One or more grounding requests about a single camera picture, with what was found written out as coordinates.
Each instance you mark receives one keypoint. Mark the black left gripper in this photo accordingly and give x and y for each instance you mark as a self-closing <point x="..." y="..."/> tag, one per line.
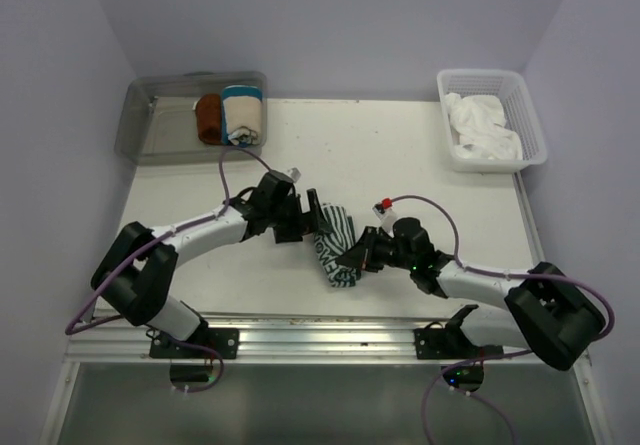
<point x="306" y="222"/>

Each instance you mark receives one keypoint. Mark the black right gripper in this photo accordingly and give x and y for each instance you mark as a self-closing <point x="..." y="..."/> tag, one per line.
<point x="361" y="255"/>

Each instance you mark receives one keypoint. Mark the green white striped towel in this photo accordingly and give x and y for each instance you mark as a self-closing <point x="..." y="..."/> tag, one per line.
<point x="330" y="246"/>

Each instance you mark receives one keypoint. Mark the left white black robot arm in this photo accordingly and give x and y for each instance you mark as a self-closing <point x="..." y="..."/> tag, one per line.
<point x="135" y="275"/>

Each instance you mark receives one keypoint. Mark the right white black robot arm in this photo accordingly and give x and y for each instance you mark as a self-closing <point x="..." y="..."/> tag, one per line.
<point x="540" y="312"/>

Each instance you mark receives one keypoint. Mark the beige teal rolled towel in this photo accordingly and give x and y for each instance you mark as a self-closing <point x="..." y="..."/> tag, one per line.
<point x="242" y="115"/>

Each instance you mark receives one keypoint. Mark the brown rolled towel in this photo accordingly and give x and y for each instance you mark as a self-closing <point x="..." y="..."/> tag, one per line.
<point x="208" y="111"/>

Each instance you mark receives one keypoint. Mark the clear grey plastic bin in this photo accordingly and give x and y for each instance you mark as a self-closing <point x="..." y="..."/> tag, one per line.
<point x="158" y="121"/>

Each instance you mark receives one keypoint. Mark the white plastic basket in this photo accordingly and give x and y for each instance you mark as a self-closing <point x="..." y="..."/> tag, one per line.
<point x="510" y="88"/>

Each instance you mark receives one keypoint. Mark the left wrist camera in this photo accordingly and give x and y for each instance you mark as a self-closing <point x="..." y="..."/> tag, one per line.
<point x="293" y="173"/>

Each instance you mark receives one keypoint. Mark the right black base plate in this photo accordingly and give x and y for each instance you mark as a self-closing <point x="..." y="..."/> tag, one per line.
<point x="437" y="341"/>

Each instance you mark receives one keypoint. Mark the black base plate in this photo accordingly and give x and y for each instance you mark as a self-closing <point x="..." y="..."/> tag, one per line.
<point x="225" y="341"/>
<point x="437" y="341"/>

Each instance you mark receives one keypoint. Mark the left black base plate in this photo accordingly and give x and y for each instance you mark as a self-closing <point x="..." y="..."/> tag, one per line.
<point x="225" y="341"/>

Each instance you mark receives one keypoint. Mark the aluminium mounting rail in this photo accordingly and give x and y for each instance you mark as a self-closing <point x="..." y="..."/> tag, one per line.
<point x="274" y="339"/>

